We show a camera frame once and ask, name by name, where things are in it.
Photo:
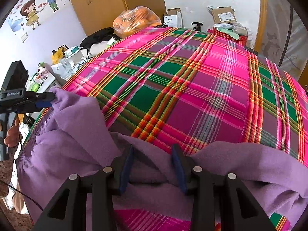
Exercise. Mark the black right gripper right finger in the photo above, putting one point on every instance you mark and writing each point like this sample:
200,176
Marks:
238,208

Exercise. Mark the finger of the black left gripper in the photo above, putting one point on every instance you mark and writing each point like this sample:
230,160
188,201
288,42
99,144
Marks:
67,209

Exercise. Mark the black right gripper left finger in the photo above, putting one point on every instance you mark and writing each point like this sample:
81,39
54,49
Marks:
44,100

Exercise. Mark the purple fleece garment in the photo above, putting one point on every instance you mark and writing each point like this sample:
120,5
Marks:
73,139

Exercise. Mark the floral knit sleeve forearm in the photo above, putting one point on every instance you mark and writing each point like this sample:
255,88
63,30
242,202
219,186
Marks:
18,220

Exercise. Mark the person's left hand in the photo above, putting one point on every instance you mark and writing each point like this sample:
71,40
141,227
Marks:
12,138

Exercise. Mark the yellow shopping bag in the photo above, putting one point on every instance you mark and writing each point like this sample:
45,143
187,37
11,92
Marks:
58,54

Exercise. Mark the green white tissue box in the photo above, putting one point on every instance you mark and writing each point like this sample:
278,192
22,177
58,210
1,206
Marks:
71,51

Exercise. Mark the black cloth bundle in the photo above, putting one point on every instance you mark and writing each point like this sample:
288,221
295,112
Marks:
99,36

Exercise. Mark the bag of oranges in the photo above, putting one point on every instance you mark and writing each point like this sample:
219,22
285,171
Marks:
134,20

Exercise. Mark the white small carton box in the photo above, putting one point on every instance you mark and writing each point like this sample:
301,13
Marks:
173,18

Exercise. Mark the red box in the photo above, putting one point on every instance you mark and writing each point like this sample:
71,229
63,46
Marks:
242,39

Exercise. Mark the cardboard box with label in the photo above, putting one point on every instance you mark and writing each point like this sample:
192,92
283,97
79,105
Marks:
222,14

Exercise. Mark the cartoon couple wall sticker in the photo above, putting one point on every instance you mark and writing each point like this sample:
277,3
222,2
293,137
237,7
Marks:
29,14

